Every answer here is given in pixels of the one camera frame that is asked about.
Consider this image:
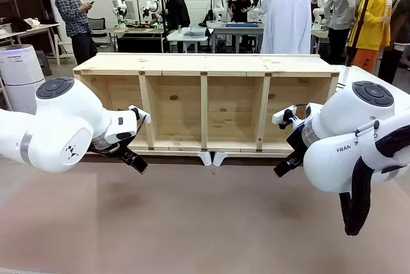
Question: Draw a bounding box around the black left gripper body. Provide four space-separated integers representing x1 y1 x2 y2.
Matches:
86 133 135 160

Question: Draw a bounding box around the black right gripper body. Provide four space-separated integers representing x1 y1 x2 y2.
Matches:
285 122 310 161

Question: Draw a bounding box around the long wooden shelf unit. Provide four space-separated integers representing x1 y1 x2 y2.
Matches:
72 52 341 159

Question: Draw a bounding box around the white cylindrical air purifier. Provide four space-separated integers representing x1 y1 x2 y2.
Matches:
0 44 46 116

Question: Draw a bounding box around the grey office chair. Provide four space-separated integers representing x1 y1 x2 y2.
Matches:
87 17 112 52

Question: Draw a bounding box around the person in white hoodie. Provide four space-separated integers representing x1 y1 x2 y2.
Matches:
259 0 331 55

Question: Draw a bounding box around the long grey work table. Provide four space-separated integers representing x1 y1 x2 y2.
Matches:
206 20 265 54

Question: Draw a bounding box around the small grey work table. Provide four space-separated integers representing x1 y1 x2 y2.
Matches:
166 26 213 54

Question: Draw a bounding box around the black yellow tripod pole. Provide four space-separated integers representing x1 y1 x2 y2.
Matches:
343 0 376 67

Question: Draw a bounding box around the person in plaid shirt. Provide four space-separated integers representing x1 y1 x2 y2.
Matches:
54 0 98 67

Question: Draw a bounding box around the white cluttered desk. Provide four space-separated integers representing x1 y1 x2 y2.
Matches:
0 21 61 65

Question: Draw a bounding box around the mannequin in yellow jacket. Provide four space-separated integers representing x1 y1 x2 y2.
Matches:
348 0 395 75

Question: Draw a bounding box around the mannequin in grey hoodie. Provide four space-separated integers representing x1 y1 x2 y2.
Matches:
326 0 359 65

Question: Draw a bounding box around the person in black t-shirt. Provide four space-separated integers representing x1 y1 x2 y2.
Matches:
228 0 253 54

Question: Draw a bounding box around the person in black jacket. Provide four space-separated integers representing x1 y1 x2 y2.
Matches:
158 0 192 54

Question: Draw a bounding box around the figure in dark brown jacket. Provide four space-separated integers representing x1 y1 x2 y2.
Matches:
377 0 410 85

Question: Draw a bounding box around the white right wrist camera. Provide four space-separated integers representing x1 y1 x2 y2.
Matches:
272 104 297 125

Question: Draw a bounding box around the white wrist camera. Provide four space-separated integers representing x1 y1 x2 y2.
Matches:
127 104 152 125
272 104 297 125

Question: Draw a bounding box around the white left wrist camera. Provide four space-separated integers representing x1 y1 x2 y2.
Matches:
127 104 152 125

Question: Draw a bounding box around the white plastic bracket foot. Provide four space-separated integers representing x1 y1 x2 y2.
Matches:
213 151 230 168
197 150 213 167

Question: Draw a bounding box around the black sleeved robot cable bundle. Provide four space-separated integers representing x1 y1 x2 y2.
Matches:
338 121 410 237

